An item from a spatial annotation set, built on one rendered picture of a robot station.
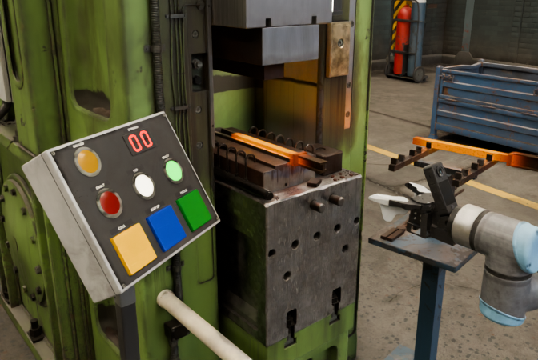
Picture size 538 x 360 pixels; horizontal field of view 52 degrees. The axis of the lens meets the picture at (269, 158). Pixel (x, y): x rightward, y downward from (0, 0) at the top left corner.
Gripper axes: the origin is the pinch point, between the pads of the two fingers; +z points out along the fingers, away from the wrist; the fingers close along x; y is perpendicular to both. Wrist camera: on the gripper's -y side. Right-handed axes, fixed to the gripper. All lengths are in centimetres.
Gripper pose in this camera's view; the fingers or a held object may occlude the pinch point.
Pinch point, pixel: (388, 188)
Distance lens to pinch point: 136.0
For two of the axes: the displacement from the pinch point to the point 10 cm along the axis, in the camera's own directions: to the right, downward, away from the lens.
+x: 7.7, -1.9, 6.0
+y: 0.0, 9.5, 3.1
